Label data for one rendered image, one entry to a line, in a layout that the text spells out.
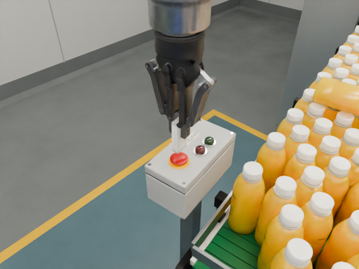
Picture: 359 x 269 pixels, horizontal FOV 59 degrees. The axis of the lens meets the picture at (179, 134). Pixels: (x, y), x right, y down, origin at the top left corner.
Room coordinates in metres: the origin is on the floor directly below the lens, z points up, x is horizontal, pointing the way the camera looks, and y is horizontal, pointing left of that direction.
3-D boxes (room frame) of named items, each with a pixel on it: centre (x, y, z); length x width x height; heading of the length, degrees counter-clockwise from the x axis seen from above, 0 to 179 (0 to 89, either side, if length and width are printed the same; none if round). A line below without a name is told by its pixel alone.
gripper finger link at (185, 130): (0.45, -0.02, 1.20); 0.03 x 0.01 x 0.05; 54
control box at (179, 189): (0.50, -0.03, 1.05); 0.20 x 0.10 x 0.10; 144
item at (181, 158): (0.46, 0.00, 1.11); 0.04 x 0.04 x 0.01
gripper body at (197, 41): (0.46, 0.00, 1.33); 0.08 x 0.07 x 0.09; 54
